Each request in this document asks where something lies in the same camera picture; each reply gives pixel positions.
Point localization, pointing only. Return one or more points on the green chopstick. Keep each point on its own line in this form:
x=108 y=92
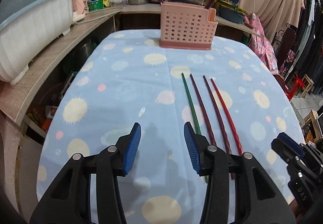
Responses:
x=191 y=105

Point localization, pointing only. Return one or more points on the pink perforated utensil basket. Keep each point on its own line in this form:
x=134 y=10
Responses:
x=186 y=27

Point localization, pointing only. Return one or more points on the wooden stool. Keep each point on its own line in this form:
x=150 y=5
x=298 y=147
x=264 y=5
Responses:
x=307 y=84

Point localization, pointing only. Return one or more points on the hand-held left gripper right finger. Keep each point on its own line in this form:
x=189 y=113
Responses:
x=191 y=148

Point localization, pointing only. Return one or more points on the hanging clothes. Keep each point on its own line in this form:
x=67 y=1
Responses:
x=313 y=37

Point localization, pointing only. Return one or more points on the blue basin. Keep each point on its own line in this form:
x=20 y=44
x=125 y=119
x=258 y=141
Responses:
x=231 y=14

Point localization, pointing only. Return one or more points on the wooden counter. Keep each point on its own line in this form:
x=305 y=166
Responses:
x=50 y=62

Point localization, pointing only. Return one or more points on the maroon chopstick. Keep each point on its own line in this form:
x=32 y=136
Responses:
x=199 y=103
x=217 y=110

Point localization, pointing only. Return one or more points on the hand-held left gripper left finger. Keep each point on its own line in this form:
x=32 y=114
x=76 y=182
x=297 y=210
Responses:
x=131 y=148

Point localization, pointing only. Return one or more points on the light blue printed tablecloth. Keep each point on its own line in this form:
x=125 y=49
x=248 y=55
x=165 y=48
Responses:
x=126 y=87

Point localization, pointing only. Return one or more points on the white ribbed dish tub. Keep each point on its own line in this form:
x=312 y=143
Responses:
x=32 y=37

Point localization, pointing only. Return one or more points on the pink floral cloth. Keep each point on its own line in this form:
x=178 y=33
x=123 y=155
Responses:
x=262 y=45

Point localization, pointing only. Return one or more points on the black metal chair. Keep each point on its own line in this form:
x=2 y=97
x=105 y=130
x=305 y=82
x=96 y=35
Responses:
x=287 y=42

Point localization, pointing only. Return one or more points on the red plastic stool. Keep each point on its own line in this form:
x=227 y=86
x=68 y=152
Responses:
x=295 y=86

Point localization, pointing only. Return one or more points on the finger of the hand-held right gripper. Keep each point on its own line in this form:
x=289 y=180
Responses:
x=287 y=147

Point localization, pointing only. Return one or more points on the clear plastic food container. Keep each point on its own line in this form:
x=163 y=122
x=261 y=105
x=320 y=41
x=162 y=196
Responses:
x=117 y=2

